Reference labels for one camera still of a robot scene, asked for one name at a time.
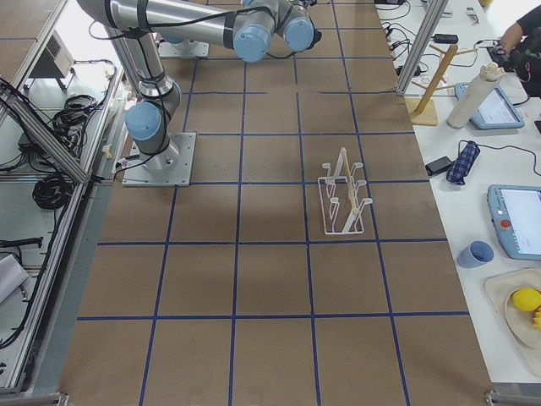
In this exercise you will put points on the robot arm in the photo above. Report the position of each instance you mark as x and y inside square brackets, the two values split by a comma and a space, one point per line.
[248, 31]

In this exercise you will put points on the blue cup on desk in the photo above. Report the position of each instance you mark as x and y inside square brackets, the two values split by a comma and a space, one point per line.
[475, 254]

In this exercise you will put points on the blue plaid folded umbrella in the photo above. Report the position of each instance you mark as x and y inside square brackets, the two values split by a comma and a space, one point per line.
[463, 164]

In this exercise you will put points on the white wire cup rack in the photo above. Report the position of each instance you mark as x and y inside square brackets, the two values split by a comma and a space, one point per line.
[341, 204]

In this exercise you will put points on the black power adapter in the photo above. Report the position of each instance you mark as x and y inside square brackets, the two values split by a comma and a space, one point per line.
[438, 166]

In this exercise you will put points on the wooden mug tree stand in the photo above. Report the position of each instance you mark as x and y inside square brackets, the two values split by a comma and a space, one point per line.
[422, 110]

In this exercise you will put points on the blue teach pendant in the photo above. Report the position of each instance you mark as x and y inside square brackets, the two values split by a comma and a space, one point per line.
[515, 212]
[496, 110]

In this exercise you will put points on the beige tray on desk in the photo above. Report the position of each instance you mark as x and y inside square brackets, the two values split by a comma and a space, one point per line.
[520, 323]

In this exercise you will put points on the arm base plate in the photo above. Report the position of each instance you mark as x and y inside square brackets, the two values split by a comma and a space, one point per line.
[187, 49]
[170, 168]

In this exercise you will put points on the yellow lemon toy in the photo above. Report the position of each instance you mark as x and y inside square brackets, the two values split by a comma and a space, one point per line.
[526, 299]

